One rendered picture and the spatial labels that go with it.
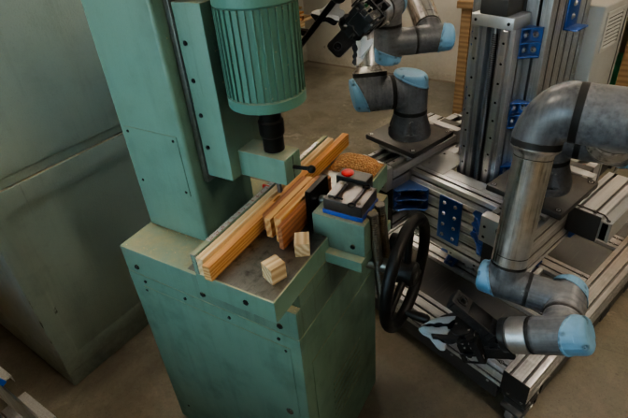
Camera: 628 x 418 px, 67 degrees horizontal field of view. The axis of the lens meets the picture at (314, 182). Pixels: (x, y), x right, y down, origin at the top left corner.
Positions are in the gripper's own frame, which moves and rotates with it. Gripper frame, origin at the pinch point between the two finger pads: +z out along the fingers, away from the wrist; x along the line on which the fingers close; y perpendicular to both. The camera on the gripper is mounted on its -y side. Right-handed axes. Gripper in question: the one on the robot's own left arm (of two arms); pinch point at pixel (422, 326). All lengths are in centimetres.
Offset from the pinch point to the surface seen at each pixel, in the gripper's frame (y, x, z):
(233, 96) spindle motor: -67, -7, 12
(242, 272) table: -33.3, -21.6, 20.4
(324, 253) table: -25.5, -4.6, 12.8
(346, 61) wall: -50, 335, 210
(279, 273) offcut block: -30.9, -19.8, 11.5
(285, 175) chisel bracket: -45.8, -1.2, 15.3
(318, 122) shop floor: -22, 211, 177
